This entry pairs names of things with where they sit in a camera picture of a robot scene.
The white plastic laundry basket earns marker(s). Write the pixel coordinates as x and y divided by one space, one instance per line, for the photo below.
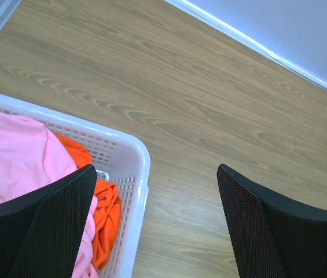
119 157

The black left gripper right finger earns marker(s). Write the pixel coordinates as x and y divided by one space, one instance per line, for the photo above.
272 235

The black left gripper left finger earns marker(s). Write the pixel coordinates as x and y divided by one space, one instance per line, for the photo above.
41 231

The pink t shirt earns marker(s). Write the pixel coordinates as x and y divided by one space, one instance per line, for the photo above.
31 157

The orange t shirt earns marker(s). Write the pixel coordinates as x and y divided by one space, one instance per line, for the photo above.
100 231

